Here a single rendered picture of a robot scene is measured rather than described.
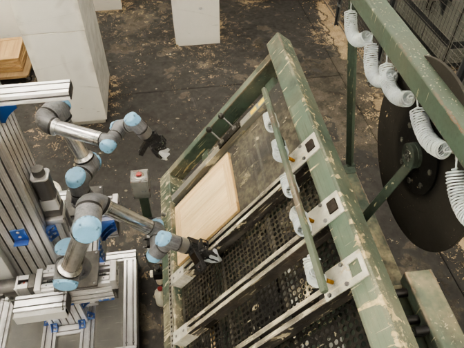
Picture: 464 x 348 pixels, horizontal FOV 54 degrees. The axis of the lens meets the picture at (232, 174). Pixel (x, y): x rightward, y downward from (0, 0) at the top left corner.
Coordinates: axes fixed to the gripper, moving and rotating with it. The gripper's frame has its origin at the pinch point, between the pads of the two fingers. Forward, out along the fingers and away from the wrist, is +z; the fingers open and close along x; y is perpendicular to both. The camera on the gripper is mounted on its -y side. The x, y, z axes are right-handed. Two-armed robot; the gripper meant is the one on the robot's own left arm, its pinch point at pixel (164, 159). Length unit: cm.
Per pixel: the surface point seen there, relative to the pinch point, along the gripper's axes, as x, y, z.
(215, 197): -20.3, 16.7, 25.0
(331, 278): -111, 72, -10
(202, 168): 7.1, 10.6, 25.2
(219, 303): -86, 13, 21
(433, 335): -136, 94, -1
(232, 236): -56, 26, 18
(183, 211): -7.0, -12.4, 38.3
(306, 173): -56, 74, -2
